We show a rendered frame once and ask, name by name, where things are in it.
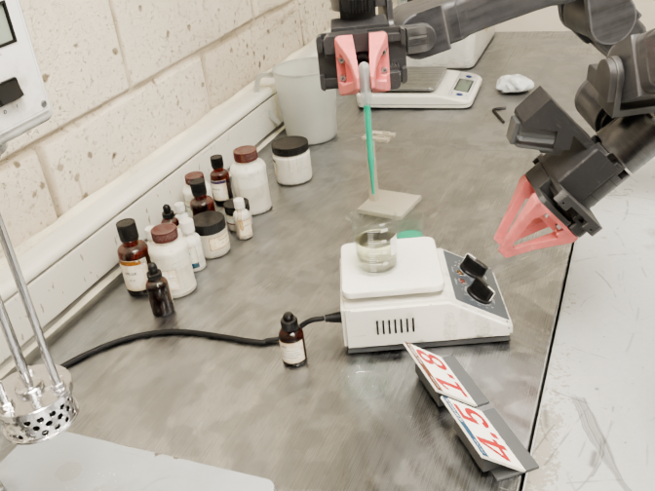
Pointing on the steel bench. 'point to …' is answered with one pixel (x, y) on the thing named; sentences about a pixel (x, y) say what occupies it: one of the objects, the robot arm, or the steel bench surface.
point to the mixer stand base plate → (113, 469)
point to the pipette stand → (386, 190)
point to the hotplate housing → (416, 320)
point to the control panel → (471, 283)
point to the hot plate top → (421, 268)
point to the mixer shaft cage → (32, 376)
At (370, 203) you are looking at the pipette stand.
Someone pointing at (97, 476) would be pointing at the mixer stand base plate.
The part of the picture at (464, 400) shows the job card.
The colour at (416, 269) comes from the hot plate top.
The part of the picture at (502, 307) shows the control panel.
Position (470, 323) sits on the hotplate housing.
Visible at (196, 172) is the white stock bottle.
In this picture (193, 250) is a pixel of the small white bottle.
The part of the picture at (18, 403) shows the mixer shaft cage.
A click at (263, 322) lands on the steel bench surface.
